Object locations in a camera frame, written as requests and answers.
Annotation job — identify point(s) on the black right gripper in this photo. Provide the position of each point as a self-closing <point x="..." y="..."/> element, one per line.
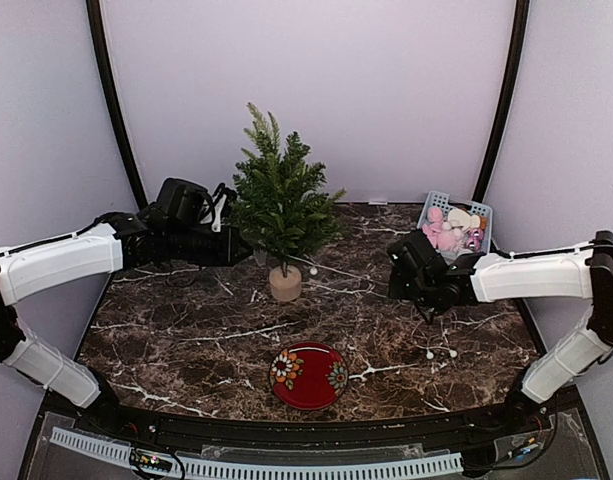
<point x="396" y="290"/>

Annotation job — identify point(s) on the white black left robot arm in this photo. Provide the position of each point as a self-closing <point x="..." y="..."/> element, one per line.
<point x="186" y="222"/>

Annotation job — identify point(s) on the black front rail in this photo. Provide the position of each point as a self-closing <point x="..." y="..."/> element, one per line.
<point x="467" y="426"/>

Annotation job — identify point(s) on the small circuit board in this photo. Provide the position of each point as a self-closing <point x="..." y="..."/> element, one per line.
<point x="144" y="459"/>

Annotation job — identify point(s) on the pink glitter bauble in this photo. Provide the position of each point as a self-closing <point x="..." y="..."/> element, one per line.
<point x="476" y="234"/>
<point x="473" y="244"/>

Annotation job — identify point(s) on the red floral plate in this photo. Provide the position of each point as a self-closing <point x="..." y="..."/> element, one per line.
<point x="308" y="376"/>

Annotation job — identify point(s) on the pink felt ornament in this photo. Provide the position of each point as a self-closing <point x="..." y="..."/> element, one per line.
<point x="439" y="237"/>

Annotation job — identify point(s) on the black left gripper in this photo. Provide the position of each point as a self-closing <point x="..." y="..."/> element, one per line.
<point x="226" y="255"/>

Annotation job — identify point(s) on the light blue plastic basket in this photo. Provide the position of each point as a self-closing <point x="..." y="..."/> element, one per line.
<point x="447" y="202"/>

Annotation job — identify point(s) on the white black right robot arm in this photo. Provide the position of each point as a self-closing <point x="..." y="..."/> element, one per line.
<point x="582" y="271"/>

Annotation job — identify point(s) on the white slotted cable duct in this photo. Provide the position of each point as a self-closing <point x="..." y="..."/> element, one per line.
<point x="188" y="466"/>

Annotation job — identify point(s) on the pink fluffy pompom ornament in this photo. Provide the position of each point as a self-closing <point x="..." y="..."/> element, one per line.
<point x="435" y="215"/>

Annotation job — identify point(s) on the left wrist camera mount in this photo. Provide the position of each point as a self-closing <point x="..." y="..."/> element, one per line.
<point x="217" y="207"/>

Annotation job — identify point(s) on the white ball string lights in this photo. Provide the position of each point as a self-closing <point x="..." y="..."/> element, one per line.
<point x="344" y="304"/>

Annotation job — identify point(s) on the small green christmas tree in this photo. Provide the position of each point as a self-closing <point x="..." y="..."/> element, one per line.
<point x="281" y="207"/>

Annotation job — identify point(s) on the white felt ornament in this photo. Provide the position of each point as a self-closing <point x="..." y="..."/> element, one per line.
<point x="459" y="218"/>

